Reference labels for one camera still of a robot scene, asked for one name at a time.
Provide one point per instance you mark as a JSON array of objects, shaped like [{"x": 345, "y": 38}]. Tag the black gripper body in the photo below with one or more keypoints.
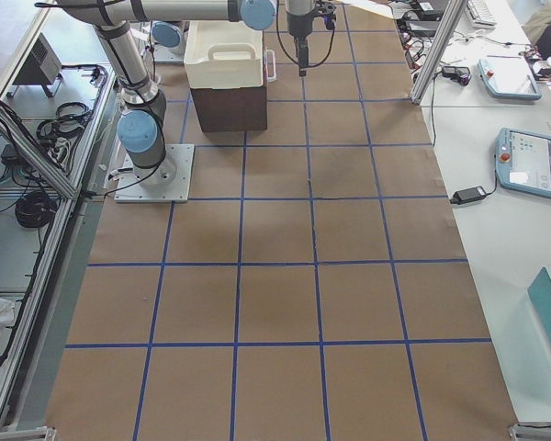
[{"x": 298, "y": 26}]

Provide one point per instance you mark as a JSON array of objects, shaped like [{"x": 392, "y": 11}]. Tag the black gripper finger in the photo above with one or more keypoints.
[{"x": 302, "y": 52}]

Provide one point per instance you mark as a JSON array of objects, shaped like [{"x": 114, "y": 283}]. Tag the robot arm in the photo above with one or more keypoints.
[{"x": 141, "y": 129}]

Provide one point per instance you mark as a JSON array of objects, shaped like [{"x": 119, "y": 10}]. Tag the white plastic tray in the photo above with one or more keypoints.
[{"x": 223, "y": 55}]

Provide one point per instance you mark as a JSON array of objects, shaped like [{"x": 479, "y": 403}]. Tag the blue teach pendant far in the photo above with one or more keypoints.
[{"x": 508, "y": 77}]

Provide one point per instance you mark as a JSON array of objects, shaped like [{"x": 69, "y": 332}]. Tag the blue teach pendant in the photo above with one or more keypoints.
[
  {"x": 523, "y": 162},
  {"x": 508, "y": 77}
]

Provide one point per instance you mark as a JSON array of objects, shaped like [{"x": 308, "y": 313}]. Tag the black power adapter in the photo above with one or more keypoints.
[{"x": 468, "y": 195}]

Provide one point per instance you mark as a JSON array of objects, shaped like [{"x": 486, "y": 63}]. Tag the blue teach pendant near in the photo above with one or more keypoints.
[{"x": 523, "y": 162}]

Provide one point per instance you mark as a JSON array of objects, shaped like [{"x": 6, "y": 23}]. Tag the grey electronics box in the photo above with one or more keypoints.
[{"x": 41, "y": 67}]

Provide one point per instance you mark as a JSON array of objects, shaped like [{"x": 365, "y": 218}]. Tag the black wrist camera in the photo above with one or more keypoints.
[{"x": 327, "y": 11}]

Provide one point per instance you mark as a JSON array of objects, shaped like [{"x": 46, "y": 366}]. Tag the aluminium frame post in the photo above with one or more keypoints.
[{"x": 445, "y": 31}]

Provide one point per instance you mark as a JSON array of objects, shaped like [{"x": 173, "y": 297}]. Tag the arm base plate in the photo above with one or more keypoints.
[{"x": 171, "y": 182}]

